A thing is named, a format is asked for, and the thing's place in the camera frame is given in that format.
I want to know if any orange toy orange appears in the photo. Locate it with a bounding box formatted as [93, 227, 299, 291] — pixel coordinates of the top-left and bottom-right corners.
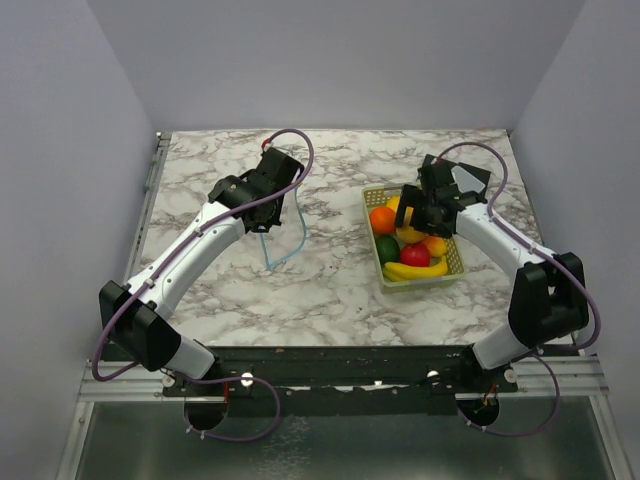
[369, 206, 396, 235]

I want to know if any green perforated plastic basket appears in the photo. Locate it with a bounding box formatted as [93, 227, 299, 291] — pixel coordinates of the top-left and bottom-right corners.
[362, 185, 466, 294]

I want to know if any clear zip top bag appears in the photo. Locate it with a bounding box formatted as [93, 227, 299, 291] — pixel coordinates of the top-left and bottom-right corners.
[259, 144, 314, 274]

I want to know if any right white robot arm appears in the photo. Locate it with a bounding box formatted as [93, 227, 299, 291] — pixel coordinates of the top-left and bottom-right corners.
[397, 155, 589, 391]

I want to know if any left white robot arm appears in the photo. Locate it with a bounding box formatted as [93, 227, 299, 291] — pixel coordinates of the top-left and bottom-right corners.
[94, 146, 310, 395]

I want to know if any black square mat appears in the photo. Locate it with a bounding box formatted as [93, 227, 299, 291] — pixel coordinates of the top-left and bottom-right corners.
[418, 155, 491, 195]

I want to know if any white grey small box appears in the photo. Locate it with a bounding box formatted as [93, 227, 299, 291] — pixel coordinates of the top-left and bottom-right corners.
[451, 165, 486, 194]

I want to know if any orange yellow toy mango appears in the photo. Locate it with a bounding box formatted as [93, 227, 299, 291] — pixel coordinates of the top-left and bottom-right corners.
[421, 236, 448, 258]

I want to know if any red toy apple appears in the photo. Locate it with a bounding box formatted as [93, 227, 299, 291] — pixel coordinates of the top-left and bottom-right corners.
[399, 243, 431, 267]

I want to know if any green toy avocado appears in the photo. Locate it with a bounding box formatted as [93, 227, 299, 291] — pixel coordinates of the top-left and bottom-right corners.
[375, 235, 401, 266]

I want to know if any yellow toy banana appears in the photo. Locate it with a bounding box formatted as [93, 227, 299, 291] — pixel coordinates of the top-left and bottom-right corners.
[383, 256, 449, 281]

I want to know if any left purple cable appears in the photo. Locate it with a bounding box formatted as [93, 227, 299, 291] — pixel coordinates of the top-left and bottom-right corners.
[89, 128, 316, 383]

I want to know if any black metal base rail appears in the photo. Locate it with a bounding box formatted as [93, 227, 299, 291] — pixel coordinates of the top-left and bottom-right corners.
[102, 343, 581, 416]

